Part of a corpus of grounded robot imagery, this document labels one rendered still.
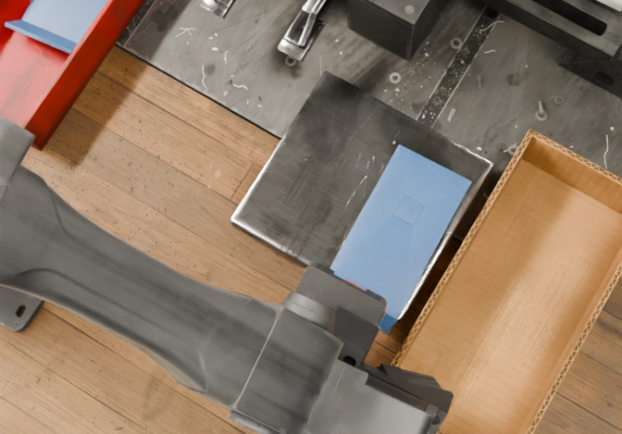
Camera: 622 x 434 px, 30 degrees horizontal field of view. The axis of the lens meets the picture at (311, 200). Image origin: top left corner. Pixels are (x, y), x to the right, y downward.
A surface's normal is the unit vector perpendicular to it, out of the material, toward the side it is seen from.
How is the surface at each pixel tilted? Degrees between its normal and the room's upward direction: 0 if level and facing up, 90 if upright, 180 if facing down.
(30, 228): 38
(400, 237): 0
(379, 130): 0
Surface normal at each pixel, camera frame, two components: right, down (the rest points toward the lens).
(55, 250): 0.53, 0.05
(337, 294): -0.25, 0.21
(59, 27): -0.04, -0.25
